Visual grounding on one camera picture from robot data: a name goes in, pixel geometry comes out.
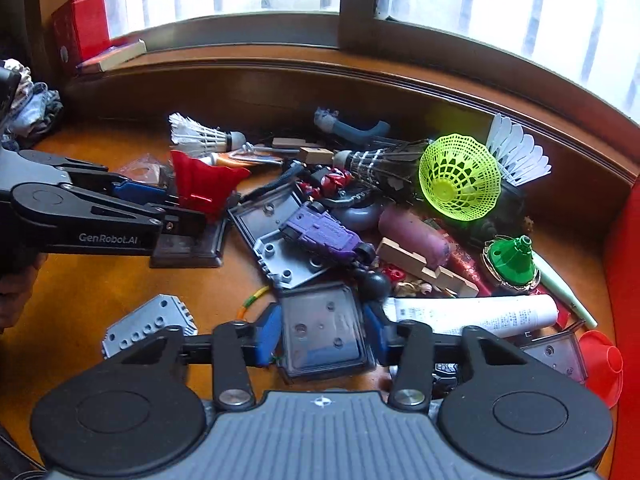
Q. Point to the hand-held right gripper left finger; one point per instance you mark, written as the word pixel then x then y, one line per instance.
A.
pixel 267 335

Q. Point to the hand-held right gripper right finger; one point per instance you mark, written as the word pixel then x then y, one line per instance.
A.
pixel 377 332

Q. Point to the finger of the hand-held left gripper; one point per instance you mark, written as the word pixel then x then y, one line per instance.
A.
pixel 135 192
pixel 125 210

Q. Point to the notched wooden block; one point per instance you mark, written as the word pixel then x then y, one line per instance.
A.
pixel 430 272

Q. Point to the person's left hand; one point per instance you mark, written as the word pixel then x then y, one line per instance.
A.
pixel 15 290

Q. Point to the clear plastic packet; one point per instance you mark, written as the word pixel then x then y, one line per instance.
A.
pixel 142 167

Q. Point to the grey studded square plate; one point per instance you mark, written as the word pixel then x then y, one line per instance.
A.
pixel 280 262

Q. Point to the worn white feather shuttlecock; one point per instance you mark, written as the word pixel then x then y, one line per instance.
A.
pixel 195 135

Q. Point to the grey perforated plate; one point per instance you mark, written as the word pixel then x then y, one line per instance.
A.
pixel 145 325

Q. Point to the pink roll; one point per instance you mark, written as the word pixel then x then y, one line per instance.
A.
pixel 410 232

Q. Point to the orange white tube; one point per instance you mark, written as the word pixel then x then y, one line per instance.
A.
pixel 240 159

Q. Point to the red glitter tube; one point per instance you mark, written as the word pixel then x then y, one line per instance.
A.
pixel 465 260

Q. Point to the purple toy car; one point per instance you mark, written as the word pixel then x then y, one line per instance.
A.
pixel 320 232

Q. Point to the grey round disc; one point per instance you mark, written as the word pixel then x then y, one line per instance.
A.
pixel 360 216

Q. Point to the pile of patterned cloth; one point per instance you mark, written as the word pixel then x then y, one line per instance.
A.
pixel 35 105

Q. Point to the flat book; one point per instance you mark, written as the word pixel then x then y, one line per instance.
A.
pixel 112 56

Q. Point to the green spinning top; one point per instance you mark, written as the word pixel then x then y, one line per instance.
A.
pixel 510 260

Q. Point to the red black robot toy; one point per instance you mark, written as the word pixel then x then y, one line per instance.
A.
pixel 332 182

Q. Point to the black feather shuttlecock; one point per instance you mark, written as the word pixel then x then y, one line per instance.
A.
pixel 380 165

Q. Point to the red box with round mark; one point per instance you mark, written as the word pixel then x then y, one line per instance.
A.
pixel 80 25

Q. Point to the yellow-green plastic shuttlecock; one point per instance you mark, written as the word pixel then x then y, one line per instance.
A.
pixel 460 175

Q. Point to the small wooden block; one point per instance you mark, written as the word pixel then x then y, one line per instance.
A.
pixel 316 155

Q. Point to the red plastic funnel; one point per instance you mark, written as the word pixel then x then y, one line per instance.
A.
pixel 602 365

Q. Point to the clean white feather shuttlecock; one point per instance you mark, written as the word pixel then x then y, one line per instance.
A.
pixel 520 155

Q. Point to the wooden window sill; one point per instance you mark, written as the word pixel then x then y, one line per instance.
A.
pixel 350 67

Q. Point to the window with metal frame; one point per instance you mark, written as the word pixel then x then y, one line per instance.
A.
pixel 475 5

